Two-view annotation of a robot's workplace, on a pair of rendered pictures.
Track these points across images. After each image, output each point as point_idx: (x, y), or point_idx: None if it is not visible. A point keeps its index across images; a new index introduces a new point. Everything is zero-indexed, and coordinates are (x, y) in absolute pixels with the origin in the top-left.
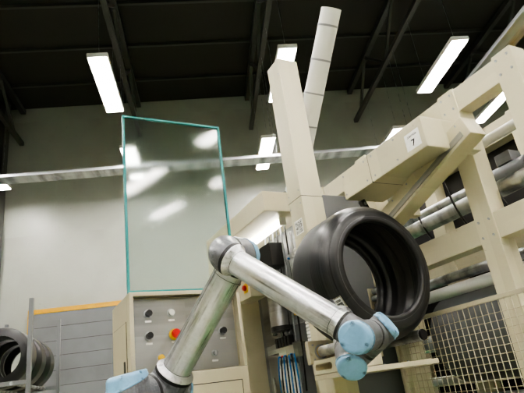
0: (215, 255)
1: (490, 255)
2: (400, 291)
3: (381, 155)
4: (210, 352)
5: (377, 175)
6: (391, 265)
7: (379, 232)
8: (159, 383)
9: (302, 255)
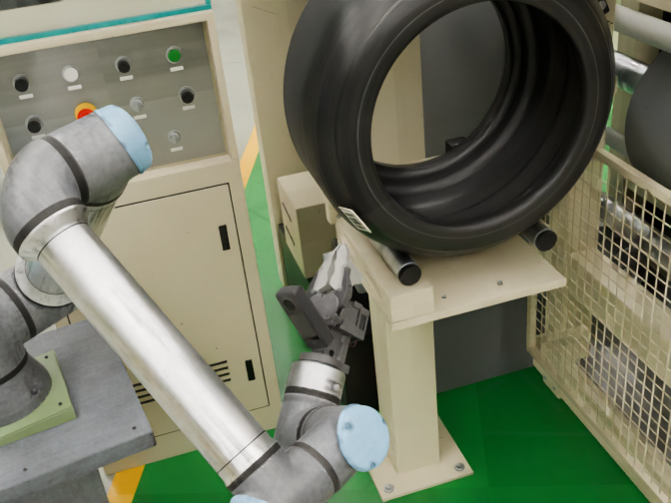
0: (5, 235)
1: None
2: (553, 87)
3: None
4: (165, 137)
5: None
6: (550, 23)
7: None
8: (21, 305)
9: (295, 66)
